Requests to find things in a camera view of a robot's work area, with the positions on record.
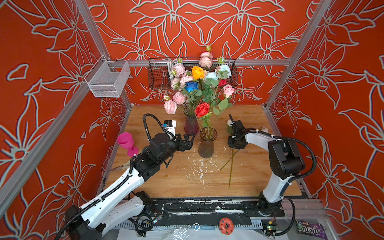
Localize pink peony stem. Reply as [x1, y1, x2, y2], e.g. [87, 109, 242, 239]
[171, 58, 187, 91]
[164, 75, 195, 116]
[199, 45, 213, 69]

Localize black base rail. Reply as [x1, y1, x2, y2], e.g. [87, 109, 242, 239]
[144, 198, 285, 227]

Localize purple candy bag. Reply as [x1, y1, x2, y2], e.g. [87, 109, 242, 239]
[296, 220, 328, 240]

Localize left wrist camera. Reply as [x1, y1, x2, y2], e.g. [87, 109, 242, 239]
[163, 120, 177, 141]

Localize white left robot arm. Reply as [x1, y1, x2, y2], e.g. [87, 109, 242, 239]
[55, 133, 195, 240]

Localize white handled scissors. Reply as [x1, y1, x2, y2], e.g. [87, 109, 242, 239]
[110, 162, 130, 172]

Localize pink rose stem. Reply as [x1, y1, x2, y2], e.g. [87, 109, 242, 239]
[205, 80, 235, 128]

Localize small pink white spray stem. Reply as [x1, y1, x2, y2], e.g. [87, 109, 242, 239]
[199, 57, 232, 128]

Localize white rose stem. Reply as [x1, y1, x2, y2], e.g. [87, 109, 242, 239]
[218, 119, 269, 190]

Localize purple ribbed glass vase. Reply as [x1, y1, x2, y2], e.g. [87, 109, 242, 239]
[184, 107, 200, 136]

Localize red rose stem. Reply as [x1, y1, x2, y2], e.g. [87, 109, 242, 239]
[195, 102, 213, 140]
[219, 79, 227, 88]

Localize black wire wall basket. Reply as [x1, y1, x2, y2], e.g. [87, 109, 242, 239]
[148, 58, 238, 90]

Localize red round knob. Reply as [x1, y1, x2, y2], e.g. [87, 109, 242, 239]
[219, 217, 234, 235]

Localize blue flower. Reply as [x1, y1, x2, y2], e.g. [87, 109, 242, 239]
[185, 81, 201, 116]

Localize orange rose stem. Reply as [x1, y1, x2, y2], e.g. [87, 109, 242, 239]
[192, 66, 206, 80]

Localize white cable bundle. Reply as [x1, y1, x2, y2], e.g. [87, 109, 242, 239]
[166, 59, 175, 88]

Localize magenta plastic goblet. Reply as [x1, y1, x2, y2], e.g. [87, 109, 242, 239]
[117, 133, 139, 157]

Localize white mesh wall basket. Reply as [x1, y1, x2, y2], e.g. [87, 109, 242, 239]
[84, 55, 131, 98]

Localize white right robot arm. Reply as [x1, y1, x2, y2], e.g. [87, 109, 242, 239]
[227, 119, 317, 216]

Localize brown ribbed glass vase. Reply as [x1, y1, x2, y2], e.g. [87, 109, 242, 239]
[198, 127, 218, 159]

